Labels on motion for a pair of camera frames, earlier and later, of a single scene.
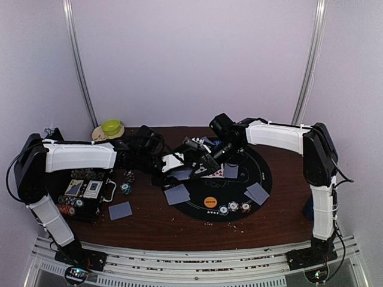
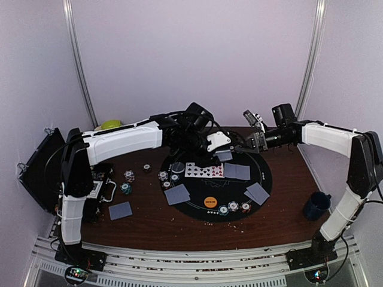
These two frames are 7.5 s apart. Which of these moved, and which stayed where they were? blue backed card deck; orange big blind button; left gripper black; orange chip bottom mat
Moved: left gripper black; blue backed card deck
Stayed: orange big blind button; orange chip bottom mat
